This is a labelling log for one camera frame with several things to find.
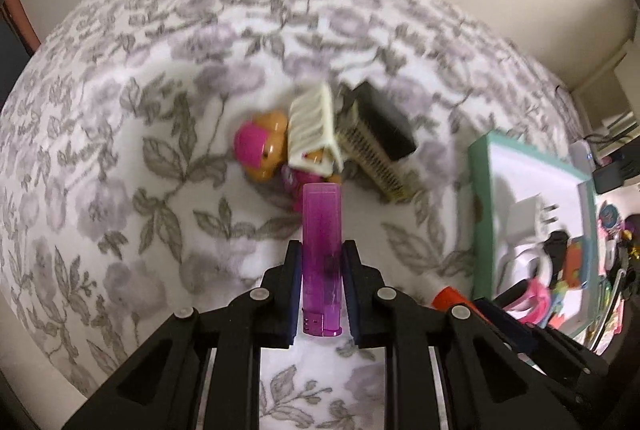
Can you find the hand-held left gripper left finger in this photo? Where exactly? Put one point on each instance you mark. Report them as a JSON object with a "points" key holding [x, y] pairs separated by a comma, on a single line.
{"points": [[296, 285]]}

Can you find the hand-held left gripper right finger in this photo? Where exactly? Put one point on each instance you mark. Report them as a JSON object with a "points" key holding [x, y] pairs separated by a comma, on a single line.
{"points": [[350, 290]]}

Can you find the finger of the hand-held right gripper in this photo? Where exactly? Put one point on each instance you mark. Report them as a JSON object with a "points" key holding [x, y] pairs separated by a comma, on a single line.
{"points": [[505, 322]]}

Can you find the pink smartwatch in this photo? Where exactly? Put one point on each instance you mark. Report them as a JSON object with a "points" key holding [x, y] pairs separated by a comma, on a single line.
{"points": [[537, 302]]}

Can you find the purple lighter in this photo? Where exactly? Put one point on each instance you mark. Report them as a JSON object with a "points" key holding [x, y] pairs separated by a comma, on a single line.
{"points": [[320, 250]]}

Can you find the red orange block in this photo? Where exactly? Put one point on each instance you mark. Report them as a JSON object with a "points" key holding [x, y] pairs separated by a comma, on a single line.
{"points": [[450, 297]]}

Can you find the white charger plug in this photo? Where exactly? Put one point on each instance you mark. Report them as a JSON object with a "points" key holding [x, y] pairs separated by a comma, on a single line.
{"points": [[525, 215]]}

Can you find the teal shallow box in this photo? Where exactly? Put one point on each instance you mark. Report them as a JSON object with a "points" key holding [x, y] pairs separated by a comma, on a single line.
{"points": [[482, 210]]}

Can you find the colourful round sticker item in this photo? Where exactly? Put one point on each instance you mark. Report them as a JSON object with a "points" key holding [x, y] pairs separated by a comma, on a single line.
{"points": [[610, 215]]}

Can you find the pink dog toy figure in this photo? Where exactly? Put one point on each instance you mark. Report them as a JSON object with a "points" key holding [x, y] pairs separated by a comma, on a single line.
{"points": [[255, 140]]}

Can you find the cream ribbed comb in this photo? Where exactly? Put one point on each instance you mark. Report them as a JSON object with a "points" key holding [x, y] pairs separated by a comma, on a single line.
{"points": [[310, 120]]}

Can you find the black and gold box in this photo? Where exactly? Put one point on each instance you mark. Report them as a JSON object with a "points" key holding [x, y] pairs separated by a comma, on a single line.
{"points": [[385, 120]]}

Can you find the white shelf unit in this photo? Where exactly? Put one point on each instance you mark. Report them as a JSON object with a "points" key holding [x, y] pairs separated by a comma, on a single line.
{"points": [[627, 80]]}

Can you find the dark blue panel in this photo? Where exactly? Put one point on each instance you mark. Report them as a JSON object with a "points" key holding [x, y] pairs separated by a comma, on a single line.
{"points": [[10, 60]]}

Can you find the orange board edge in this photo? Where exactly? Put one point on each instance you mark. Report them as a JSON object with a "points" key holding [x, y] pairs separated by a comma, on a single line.
{"points": [[22, 20]]}

